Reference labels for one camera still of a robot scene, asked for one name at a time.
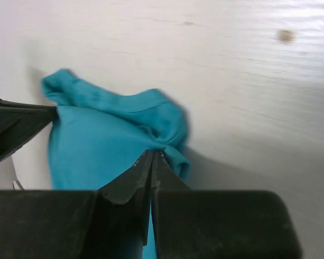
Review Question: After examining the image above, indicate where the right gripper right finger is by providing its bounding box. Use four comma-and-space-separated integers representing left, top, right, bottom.
151, 152, 302, 259

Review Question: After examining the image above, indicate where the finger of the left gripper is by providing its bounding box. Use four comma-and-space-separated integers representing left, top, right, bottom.
0, 99, 57, 118
0, 108, 54, 162

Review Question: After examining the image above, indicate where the teal t shirt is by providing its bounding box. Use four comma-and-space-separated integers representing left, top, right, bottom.
40, 68, 192, 259

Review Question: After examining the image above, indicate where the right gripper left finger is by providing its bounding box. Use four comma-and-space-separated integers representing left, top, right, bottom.
0, 150, 153, 258

